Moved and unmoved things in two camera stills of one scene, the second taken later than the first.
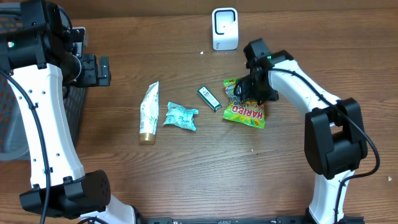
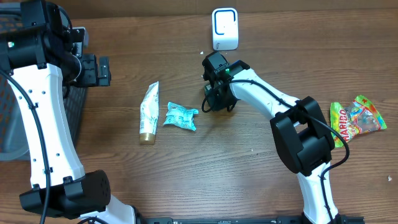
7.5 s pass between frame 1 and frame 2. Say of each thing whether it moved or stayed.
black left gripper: stayed
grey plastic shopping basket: stayed
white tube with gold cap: stayed
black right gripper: moved
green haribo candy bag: moved
